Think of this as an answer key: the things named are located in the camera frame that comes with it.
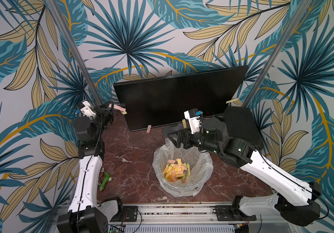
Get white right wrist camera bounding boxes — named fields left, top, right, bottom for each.
left=184, top=108, right=203, bottom=134

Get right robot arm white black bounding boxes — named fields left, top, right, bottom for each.
left=167, top=117, right=321, bottom=226

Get aluminium left corner post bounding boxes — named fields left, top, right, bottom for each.
left=45, top=1, right=103, bottom=105

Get bin with clear plastic bag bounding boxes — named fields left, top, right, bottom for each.
left=152, top=138, right=214, bottom=198

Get black plastic tool case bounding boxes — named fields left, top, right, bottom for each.
left=223, top=106, right=264, bottom=150

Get pink sticky note edge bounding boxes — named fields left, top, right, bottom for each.
left=114, top=105, right=127, bottom=115

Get pile of discarded sticky notes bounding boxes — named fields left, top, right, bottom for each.
left=163, top=158, right=191, bottom=183

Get yellow sticky note right edge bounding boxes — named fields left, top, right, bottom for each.
left=226, top=98, right=240, bottom=104

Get black computer monitor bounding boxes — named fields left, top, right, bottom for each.
left=113, top=66, right=249, bottom=132

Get green toy on table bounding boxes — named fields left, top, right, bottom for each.
left=99, top=171, right=112, bottom=191

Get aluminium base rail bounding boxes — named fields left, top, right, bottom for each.
left=50, top=203, right=299, bottom=233

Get aluminium right corner post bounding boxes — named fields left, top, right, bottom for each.
left=242, top=1, right=313, bottom=108

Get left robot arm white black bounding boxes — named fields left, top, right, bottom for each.
left=57, top=101, right=120, bottom=233

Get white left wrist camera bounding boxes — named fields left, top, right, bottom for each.
left=75, top=100, right=97, bottom=118

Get yellow sticky note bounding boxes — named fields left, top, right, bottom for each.
left=182, top=119, right=187, bottom=129

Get aluminium corner post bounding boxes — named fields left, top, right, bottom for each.
left=45, top=1, right=103, bottom=105
left=242, top=1, right=313, bottom=108

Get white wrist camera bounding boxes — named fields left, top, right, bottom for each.
left=184, top=108, right=203, bottom=134
left=75, top=100, right=97, bottom=118

